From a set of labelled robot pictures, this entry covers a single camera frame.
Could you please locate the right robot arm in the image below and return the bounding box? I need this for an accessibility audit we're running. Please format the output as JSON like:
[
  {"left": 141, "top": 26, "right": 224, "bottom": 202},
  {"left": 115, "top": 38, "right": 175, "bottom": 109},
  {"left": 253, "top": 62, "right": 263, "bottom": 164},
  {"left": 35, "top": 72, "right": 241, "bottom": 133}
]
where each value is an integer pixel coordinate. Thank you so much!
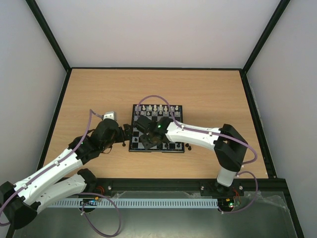
[{"left": 134, "top": 116, "right": 248, "bottom": 194}]

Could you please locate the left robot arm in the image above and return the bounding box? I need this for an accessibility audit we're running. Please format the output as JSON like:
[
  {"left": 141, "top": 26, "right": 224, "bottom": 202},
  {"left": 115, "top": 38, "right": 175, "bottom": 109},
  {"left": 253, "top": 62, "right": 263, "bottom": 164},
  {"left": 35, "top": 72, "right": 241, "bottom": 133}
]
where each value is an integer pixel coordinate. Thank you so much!
[{"left": 0, "top": 118, "right": 132, "bottom": 230}]

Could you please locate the left circuit board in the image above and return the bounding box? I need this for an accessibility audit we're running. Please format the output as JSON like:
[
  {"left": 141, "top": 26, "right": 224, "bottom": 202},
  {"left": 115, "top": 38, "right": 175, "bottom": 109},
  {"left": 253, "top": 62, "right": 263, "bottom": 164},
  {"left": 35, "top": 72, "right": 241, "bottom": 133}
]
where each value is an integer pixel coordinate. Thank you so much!
[{"left": 79, "top": 197, "right": 102, "bottom": 206}]

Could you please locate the circuit board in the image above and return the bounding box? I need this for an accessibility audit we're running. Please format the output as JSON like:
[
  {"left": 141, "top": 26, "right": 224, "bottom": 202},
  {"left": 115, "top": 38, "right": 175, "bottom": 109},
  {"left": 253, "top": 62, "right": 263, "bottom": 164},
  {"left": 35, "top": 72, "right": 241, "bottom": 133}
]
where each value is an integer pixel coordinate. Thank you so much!
[
  {"left": 220, "top": 197, "right": 242, "bottom": 208},
  {"left": 79, "top": 197, "right": 102, "bottom": 206}
]

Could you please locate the right circuit board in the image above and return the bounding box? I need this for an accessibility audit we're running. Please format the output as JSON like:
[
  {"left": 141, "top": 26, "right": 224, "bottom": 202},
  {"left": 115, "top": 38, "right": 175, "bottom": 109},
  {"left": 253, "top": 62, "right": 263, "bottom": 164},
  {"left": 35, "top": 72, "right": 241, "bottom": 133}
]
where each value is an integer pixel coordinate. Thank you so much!
[{"left": 220, "top": 197, "right": 242, "bottom": 208}]

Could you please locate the black and silver chessboard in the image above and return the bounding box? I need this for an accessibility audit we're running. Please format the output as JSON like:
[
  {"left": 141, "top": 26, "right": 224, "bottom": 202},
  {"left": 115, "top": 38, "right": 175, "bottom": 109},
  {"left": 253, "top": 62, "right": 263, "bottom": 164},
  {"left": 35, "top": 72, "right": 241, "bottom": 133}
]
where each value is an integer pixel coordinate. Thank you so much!
[{"left": 129, "top": 104, "right": 185, "bottom": 153}]

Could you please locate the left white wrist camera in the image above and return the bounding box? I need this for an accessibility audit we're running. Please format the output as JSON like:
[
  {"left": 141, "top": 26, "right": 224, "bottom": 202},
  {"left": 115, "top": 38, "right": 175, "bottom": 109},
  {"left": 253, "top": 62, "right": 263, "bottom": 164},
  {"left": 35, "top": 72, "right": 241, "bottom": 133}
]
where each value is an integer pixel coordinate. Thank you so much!
[{"left": 103, "top": 111, "right": 117, "bottom": 121}]

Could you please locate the light blue slotted cable duct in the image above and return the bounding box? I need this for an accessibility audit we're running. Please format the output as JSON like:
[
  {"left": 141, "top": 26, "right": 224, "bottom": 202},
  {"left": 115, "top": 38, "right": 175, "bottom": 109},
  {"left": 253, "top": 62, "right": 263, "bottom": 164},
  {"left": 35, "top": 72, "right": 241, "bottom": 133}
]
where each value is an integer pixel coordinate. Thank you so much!
[{"left": 50, "top": 198, "right": 218, "bottom": 209}]

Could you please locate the black aluminium front rail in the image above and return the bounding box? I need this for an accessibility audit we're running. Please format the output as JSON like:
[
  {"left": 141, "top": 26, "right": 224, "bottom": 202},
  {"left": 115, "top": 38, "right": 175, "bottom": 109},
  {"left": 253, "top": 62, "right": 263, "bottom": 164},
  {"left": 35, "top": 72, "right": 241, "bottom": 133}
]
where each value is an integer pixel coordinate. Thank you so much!
[{"left": 88, "top": 178, "right": 289, "bottom": 198}]

